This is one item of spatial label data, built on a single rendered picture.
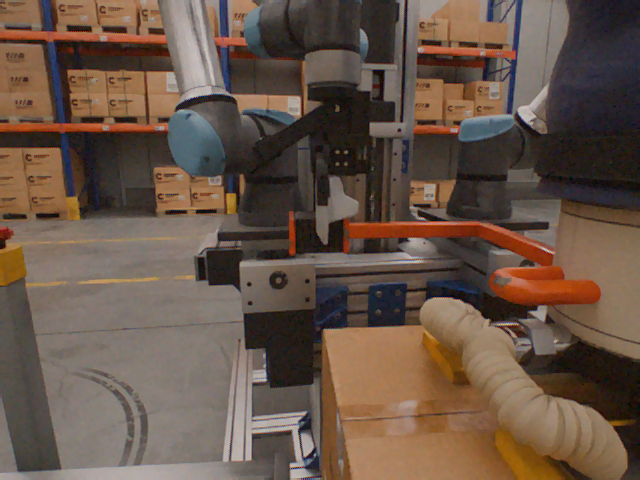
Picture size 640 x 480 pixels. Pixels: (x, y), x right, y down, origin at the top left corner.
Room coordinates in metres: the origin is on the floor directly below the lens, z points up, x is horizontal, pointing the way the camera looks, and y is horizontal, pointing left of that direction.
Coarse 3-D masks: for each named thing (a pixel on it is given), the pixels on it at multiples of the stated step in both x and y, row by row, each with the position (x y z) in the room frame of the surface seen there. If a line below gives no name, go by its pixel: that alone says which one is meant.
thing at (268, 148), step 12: (300, 120) 0.56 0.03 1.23; (312, 120) 0.56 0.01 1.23; (324, 120) 0.56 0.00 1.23; (276, 132) 0.55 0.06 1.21; (288, 132) 0.55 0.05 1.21; (300, 132) 0.56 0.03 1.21; (264, 144) 0.55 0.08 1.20; (276, 144) 0.55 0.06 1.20; (288, 144) 0.55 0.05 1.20; (264, 156) 0.55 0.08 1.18; (276, 156) 0.56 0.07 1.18
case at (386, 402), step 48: (336, 336) 0.50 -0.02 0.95; (384, 336) 0.50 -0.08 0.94; (336, 384) 0.38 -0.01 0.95; (384, 384) 0.38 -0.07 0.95; (432, 384) 0.38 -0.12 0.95; (576, 384) 0.38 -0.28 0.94; (336, 432) 0.35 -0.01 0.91; (384, 432) 0.31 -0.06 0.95; (432, 432) 0.31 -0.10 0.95; (480, 432) 0.31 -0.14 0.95
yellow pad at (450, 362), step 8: (512, 320) 0.44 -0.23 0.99; (424, 336) 0.47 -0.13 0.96; (424, 344) 0.47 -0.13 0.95; (432, 344) 0.44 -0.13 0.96; (440, 344) 0.44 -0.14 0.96; (432, 352) 0.44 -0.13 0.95; (440, 352) 0.42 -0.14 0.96; (448, 352) 0.42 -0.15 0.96; (456, 352) 0.42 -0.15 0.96; (440, 360) 0.41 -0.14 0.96; (448, 360) 0.40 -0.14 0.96; (456, 360) 0.40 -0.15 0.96; (448, 368) 0.39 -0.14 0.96; (456, 368) 0.38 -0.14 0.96; (464, 368) 0.38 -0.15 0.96; (448, 376) 0.39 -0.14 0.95; (456, 376) 0.38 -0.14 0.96; (464, 376) 0.38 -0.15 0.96
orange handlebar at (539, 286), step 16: (352, 224) 0.58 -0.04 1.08; (368, 224) 0.58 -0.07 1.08; (384, 224) 0.58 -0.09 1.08; (400, 224) 0.59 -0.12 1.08; (416, 224) 0.59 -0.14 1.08; (432, 224) 0.59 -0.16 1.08; (448, 224) 0.59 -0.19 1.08; (464, 224) 0.59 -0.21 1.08; (480, 224) 0.59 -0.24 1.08; (496, 240) 0.54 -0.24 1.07; (512, 240) 0.50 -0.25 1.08; (528, 240) 0.48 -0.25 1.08; (528, 256) 0.46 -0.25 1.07; (544, 256) 0.43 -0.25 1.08; (496, 272) 0.35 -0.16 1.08; (512, 272) 0.35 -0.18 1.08; (528, 272) 0.35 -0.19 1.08; (544, 272) 0.35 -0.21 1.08; (560, 272) 0.36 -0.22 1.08; (496, 288) 0.33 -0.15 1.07; (512, 288) 0.32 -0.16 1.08; (528, 288) 0.31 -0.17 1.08; (544, 288) 0.31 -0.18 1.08; (560, 288) 0.31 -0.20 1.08; (576, 288) 0.31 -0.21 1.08; (592, 288) 0.31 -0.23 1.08; (528, 304) 0.31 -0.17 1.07; (544, 304) 0.31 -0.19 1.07; (560, 304) 0.32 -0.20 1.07
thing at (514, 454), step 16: (496, 432) 0.29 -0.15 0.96; (624, 432) 0.27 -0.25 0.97; (496, 448) 0.28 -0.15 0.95; (512, 448) 0.27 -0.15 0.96; (528, 448) 0.26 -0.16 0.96; (624, 448) 0.26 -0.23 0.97; (512, 464) 0.26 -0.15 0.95; (528, 464) 0.25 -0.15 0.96; (544, 464) 0.25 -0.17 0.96; (560, 464) 0.24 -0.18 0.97
